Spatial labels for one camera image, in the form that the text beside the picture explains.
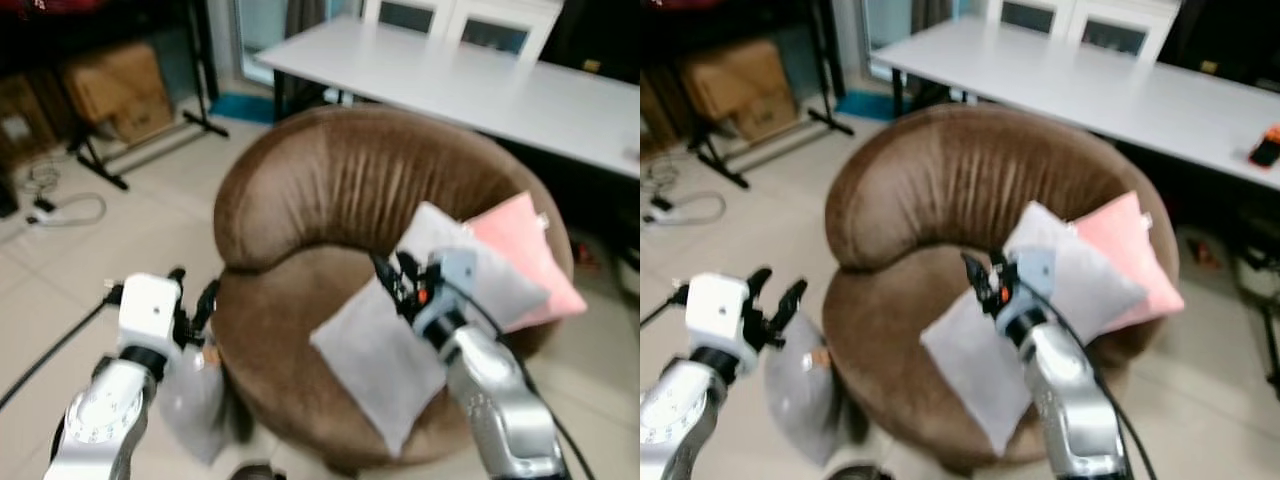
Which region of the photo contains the large grey square pillow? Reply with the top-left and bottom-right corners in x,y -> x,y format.
918,200 -> 1150,459
308,202 -> 552,459

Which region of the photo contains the small grey pillow with tag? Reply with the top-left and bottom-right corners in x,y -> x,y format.
157,338 -> 237,467
764,312 -> 852,469

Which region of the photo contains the round brown velvet sofa chair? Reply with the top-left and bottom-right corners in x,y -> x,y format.
822,102 -> 1182,476
212,103 -> 577,474

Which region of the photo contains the pink square pillow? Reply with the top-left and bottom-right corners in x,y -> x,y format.
465,192 -> 589,332
1072,190 -> 1187,334

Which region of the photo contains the long white table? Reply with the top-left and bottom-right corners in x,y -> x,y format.
255,15 -> 641,182
870,15 -> 1280,192

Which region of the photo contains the brown cardboard box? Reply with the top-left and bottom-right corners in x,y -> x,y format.
679,40 -> 802,144
60,42 -> 177,147

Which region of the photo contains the black metal rack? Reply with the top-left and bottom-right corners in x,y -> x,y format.
0,0 -> 230,192
640,0 -> 857,191

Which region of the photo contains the white cabinet with glass doors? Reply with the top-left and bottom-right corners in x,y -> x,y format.
985,0 -> 1182,64
360,0 -> 567,64

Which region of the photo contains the orange and black device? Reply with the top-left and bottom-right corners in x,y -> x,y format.
1247,124 -> 1280,170

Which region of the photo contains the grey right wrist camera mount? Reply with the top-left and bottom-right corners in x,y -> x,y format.
1008,245 -> 1060,321
418,247 -> 480,323

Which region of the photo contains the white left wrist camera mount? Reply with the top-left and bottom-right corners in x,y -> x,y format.
116,272 -> 184,352
685,272 -> 754,352

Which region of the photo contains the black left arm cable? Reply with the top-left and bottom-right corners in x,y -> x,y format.
0,283 -> 123,413
640,284 -> 691,331

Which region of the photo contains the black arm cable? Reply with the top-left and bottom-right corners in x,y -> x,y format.
1020,283 -> 1159,480
0,283 -> 123,413
640,284 -> 691,331
438,283 -> 598,480

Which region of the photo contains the white power strip with cable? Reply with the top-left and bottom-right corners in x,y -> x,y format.
644,154 -> 730,227
24,158 -> 108,230

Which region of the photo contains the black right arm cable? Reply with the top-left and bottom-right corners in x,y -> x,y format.
1020,283 -> 1159,480
438,283 -> 598,480

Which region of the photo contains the black chair frame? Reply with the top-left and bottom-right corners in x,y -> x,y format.
1233,212 -> 1280,403

